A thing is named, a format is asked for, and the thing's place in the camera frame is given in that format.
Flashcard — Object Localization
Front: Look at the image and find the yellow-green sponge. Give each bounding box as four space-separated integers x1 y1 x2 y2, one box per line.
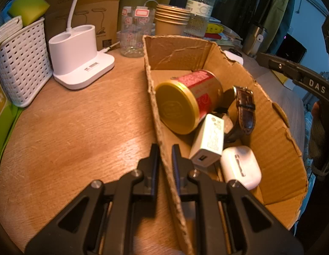
8 0 50 27

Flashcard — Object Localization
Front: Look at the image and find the white woven pouch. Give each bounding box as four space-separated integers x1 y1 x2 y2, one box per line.
0 15 24 41

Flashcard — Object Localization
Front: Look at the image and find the white cable plug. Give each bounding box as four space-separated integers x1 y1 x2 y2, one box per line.
99 41 120 54

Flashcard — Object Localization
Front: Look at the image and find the olive hanging jacket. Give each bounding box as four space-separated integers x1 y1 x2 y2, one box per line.
261 0 291 59

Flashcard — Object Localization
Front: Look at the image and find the glass jar with stickers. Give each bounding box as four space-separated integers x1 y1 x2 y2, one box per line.
120 6 156 58

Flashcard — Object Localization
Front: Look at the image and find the white desk lamp base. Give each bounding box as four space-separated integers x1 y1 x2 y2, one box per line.
48 0 115 90

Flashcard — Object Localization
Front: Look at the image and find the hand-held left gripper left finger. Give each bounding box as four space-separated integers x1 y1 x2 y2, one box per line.
24 143 161 255

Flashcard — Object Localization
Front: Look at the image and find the dark hanging jacket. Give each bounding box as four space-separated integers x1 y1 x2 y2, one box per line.
220 0 264 43

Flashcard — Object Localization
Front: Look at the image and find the red and gold tin can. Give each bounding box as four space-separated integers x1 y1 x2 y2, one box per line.
155 69 224 135

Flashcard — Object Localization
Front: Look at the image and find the brown leather strap watch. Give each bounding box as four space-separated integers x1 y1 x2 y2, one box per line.
215 85 256 142

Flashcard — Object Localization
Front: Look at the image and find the brown lamp packaging carton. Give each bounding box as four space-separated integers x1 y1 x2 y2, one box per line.
41 0 126 50

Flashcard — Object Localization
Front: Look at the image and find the stack of books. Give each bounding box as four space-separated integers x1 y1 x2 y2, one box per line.
205 17 243 48

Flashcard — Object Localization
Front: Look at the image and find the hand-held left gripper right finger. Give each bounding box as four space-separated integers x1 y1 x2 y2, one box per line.
171 144 304 255

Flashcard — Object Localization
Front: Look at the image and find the white earbuds case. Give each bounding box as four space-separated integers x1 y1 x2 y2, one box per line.
220 146 262 190

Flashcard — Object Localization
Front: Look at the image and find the black monitor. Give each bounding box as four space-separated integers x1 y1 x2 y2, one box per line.
276 34 307 64

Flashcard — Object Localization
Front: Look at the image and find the blue printed blanket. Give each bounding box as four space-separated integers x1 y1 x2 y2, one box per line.
304 110 313 170

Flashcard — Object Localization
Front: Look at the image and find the yellow tissue box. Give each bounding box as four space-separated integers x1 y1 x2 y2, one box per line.
271 69 300 91

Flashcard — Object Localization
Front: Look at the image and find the person's right hand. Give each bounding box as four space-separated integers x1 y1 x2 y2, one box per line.
312 101 322 120

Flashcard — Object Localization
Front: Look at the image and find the steel tumbler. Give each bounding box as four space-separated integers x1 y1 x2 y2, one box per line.
242 24 268 57

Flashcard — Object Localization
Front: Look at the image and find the white plastic basket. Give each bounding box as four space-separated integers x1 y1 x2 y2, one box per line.
0 18 53 108

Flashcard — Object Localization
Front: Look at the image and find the stack of brown paper cups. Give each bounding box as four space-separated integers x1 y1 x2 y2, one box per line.
154 4 191 36

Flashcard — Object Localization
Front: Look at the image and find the white charger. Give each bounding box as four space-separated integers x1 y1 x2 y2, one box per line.
189 113 225 168

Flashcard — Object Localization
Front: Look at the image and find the clear plastic water bottle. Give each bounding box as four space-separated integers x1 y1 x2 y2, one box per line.
185 0 216 37

